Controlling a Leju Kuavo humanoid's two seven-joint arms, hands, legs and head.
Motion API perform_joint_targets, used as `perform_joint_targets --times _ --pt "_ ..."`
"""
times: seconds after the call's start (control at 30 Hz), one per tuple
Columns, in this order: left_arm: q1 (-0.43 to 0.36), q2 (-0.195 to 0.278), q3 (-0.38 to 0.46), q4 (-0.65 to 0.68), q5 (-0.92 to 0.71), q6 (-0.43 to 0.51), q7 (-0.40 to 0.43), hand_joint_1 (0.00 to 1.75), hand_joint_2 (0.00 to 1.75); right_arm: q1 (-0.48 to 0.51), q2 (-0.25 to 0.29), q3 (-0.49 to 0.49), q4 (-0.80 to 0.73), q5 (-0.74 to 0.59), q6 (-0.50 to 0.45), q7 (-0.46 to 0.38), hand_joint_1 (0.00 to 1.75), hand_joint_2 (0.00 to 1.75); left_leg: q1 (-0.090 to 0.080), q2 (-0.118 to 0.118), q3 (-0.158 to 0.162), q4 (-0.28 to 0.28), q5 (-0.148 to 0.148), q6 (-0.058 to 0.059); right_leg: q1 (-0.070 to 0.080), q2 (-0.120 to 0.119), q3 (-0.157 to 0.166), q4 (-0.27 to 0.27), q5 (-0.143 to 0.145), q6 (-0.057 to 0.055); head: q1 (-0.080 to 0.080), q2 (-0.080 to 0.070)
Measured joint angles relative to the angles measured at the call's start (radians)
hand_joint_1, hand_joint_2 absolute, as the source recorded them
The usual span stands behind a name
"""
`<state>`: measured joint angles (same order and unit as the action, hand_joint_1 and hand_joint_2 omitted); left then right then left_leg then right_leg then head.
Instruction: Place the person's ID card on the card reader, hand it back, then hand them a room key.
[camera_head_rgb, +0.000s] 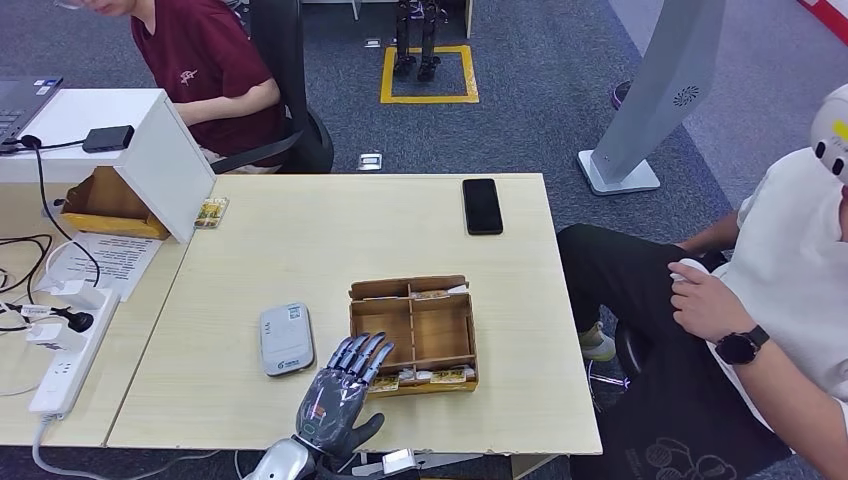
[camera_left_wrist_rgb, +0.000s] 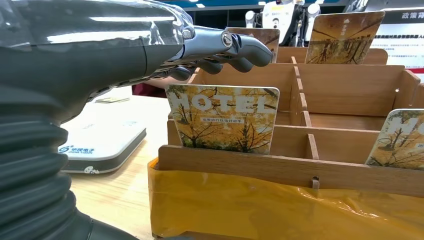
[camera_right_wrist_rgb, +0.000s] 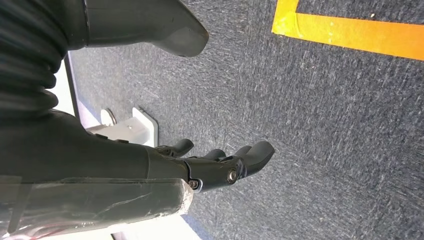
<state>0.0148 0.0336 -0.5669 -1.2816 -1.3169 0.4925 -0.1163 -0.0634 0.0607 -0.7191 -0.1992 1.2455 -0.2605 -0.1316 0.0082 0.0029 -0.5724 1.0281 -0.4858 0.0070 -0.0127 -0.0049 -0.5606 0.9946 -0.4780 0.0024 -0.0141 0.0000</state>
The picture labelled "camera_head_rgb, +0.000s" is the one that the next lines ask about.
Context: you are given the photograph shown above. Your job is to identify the headset wearer's left hand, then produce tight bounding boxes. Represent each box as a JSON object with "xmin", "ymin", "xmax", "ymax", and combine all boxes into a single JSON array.
[{"xmin": 669, "ymin": 261, "xmax": 760, "ymax": 346}]

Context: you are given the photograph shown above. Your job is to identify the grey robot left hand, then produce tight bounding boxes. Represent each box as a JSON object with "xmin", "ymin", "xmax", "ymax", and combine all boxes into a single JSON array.
[{"xmin": 294, "ymin": 332, "xmax": 397, "ymax": 458}]

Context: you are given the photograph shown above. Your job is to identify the VR hand controller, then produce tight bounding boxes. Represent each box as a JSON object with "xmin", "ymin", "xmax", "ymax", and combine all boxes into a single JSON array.
[{"xmin": 667, "ymin": 256, "xmax": 709, "ymax": 284}]

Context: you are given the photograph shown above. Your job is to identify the yellow printed ID card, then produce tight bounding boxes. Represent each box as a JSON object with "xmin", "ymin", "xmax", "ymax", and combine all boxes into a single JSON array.
[{"xmin": 193, "ymin": 195, "xmax": 231, "ymax": 231}]

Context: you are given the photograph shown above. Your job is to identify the white grey card reader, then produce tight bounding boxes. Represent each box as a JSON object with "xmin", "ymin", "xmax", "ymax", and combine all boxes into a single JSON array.
[{"xmin": 258, "ymin": 301, "xmax": 317, "ymax": 378}]

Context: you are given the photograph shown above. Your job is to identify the person wearing VR headset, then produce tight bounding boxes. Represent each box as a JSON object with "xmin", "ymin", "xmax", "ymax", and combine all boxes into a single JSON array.
[{"xmin": 556, "ymin": 82, "xmax": 848, "ymax": 480}]

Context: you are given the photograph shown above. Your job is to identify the wooden card organiser box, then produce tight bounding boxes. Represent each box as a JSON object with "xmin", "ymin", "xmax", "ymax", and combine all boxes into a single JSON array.
[{"xmin": 348, "ymin": 274, "xmax": 480, "ymax": 399}]

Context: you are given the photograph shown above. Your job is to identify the person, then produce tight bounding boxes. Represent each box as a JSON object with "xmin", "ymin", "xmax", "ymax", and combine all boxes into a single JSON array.
[{"xmin": 56, "ymin": 0, "xmax": 287, "ymax": 175}]

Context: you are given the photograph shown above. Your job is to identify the black wristwatch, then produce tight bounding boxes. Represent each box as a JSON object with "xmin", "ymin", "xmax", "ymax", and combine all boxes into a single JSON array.
[{"xmin": 714, "ymin": 323, "xmax": 772, "ymax": 367}]

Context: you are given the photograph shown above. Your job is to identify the pale shoe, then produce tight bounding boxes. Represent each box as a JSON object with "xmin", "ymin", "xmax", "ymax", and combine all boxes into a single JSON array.
[{"xmin": 578, "ymin": 321, "xmax": 618, "ymax": 364}]

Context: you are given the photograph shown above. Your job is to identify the black cartoon print cloth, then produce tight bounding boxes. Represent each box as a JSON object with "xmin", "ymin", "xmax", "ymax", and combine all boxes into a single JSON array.
[{"xmin": 570, "ymin": 360, "xmax": 794, "ymax": 480}]

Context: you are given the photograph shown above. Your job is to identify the white VR headset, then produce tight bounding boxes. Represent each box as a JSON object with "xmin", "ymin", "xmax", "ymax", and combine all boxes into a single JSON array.
[{"xmin": 809, "ymin": 82, "xmax": 848, "ymax": 187}]

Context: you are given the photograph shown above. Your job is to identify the grey kiosk stand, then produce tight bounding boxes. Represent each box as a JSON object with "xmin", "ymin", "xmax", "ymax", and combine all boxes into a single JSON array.
[{"xmin": 576, "ymin": 0, "xmax": 728, "ymax": 197}]

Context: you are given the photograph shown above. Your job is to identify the black smartphone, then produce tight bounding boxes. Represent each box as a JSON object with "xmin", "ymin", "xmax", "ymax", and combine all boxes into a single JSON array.
[{"xmin": 461, "ymin": 177, "xmax": 505, "ymax": 237}]

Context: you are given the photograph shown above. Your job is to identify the printed paper sheet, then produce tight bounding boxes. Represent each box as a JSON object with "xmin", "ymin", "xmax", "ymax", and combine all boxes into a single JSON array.
[{"xmin": 34, "ymin": 231, "xmax": 164, "ymax": 303}]

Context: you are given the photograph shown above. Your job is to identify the black power plug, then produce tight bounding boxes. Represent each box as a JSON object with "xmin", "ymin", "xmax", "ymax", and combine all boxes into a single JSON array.
[{"xmin": 49, "ymin": 306, "xmax": 95, "ymax": 335}]

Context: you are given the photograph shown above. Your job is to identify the white power strip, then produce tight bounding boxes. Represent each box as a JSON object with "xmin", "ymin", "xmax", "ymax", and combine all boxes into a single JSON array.
[{"xmin": 27, "ymin": 288, "xmax": 121, "ymax": 418}]

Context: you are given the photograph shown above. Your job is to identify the white charger adapter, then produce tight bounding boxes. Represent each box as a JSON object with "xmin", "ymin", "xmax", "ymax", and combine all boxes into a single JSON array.
[
  {"xmin": 49, "ymin": 279, "xmax": 106, "ymax": 311},
  {"xmin": 25, "ymin": 322, "xmax": 89, "ymax": 354}
]

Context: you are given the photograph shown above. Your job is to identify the white desk riser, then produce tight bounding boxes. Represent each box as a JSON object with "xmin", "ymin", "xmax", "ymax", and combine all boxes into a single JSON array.
[{"xmin": 0, "ymin": 87, "xmax": 218, "ymax": 245}]

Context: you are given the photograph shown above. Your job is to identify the red white barrier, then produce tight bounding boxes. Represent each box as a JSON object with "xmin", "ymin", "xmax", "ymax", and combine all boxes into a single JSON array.
[{"xmin": 798, "ymin": 0, "xmax": 848, "ymax": 48}]

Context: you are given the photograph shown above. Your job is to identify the yellow floor tape square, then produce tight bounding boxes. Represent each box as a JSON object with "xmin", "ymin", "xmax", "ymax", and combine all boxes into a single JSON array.
[{"xmin": 380, "ymin": 44, "xmax": 480, "ymax": 105}]

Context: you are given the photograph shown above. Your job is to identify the black adapter box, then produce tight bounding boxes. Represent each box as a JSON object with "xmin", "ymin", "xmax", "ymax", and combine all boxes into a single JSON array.
[{"xmin": 82, "ymin": 124, "xmax": 136, "ymax": 154}]

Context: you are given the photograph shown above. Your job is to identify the black office chair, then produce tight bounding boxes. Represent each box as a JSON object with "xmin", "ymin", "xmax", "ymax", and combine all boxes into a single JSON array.
[{"xmin": 210, "ymin": 0, "xmax": 335, "ymax": 176}]

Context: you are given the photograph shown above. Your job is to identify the white black humanoid robot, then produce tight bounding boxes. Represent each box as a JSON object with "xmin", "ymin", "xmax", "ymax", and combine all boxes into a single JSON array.
[{"xmin": 392, "ymin": 0, "xmax": 442, "ymax": 83}]

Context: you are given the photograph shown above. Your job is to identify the dark laptop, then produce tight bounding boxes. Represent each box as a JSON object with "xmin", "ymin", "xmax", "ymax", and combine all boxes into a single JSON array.
[{"xmin": 0, "ymin": 76, "xmax": 65, "ymax": 146}]

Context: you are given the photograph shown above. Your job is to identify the white table frame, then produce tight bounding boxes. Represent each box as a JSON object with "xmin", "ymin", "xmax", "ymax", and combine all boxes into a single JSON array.
[{"xmin": 349, "ymin": 452, "xmax": 561, "ymax": 480}]

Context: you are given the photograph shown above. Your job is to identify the grey power strip cable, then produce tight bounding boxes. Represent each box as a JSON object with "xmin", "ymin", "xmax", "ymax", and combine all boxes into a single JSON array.
[{"xmin": 31, "ymin": 413, "xmax": 220, "ymax": 480}]

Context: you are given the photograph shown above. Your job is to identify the black cable loop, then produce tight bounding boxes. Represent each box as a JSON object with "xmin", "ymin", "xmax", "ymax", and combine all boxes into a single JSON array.
[{"xmin": 0, "ymin": 233, "xmax": 54, "ymax": 297}]

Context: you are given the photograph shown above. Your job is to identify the black adapter cable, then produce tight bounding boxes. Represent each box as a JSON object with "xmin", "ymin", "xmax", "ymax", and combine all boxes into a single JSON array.
[{"xmin": 0, "ymin": 134, "xmax": 102, "ymax": 289}]

